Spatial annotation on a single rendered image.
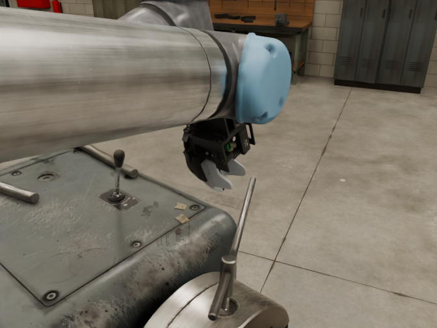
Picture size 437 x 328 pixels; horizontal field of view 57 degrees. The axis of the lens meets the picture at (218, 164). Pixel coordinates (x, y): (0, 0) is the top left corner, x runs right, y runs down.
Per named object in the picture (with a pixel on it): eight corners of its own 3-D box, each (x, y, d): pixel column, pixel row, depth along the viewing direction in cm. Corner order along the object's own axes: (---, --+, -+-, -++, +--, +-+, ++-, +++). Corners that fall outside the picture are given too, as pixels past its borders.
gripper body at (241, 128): (227, 177, 58) (209, 109, 50) (185, 161, 63) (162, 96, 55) (257, 146, 62) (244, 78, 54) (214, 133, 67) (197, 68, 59)
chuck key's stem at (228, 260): (228, 327, 60) (235, 263, 56) (214, 325, 61) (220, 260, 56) (231, 317, 62) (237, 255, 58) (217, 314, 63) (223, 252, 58)
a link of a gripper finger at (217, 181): (233, 211, 65) (222, 170, 59) (206, 199, 69) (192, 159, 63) (244, 198, 67) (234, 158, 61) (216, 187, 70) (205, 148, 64)
